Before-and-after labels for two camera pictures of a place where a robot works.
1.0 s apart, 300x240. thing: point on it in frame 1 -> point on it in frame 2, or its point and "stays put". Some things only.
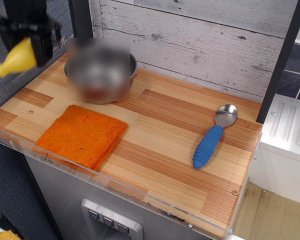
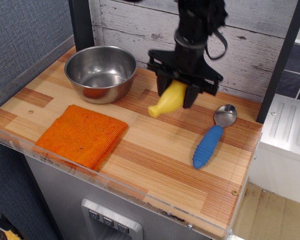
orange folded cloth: [82, 137] stays put
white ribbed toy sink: [281, 163] stays put
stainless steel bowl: [100, 76] stays put
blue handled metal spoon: [224, 115] stays put
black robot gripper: [27, 15] -> [187, 63]
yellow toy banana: [21, 57] -> [171, 100]
